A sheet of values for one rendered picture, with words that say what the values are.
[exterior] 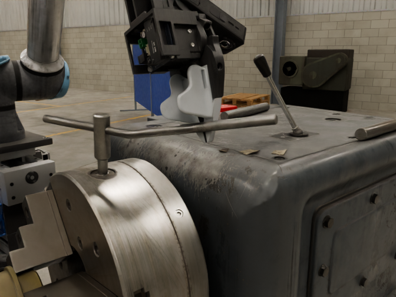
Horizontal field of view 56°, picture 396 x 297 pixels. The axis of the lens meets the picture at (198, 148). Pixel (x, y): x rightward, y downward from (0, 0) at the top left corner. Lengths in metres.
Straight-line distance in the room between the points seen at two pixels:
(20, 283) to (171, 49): 0.36
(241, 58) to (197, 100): 11.12
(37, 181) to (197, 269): 0.65
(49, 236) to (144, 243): 0.17
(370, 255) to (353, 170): 0.22
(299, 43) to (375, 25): 1.89
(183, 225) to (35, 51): 0.74
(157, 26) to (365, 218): 0.50
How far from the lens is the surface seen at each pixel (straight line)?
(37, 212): 0.60
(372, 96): 10.51
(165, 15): 0.43
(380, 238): 0.82
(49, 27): 1.06
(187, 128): 0.45
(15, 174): 1.04
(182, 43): 0.43
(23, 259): 0.58
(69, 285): 0.54
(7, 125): 1.15
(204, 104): 0.44
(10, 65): 1.16
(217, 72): 0.44
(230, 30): 0.50
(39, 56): 1.11
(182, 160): 0.59
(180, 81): 0.48
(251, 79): 11.41
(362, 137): 0.69
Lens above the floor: 1.40
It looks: 14 degrees down
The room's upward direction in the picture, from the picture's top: straight up
